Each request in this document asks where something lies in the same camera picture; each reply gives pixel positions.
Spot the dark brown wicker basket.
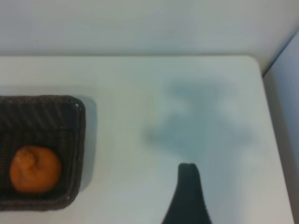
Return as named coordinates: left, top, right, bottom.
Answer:
left=0, top=94, right=86, bottom=212

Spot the orange fruit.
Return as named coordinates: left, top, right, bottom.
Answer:
left=9, top=145, right=63, bottom=194

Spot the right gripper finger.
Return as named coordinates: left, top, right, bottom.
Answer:
left=160, top=162, right=213, bottom=224

